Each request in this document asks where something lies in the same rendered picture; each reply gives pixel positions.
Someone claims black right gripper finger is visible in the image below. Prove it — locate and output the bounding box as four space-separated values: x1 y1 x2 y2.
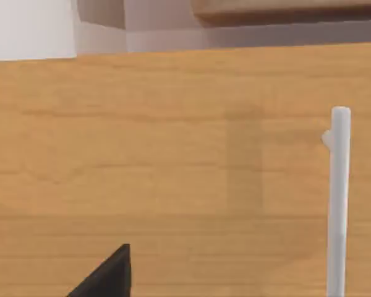
65 243 132 297

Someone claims wooden door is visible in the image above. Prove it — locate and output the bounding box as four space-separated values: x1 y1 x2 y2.
0 42 371 297

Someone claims long metal handle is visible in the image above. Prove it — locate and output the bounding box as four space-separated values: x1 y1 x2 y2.
320 106 352 297

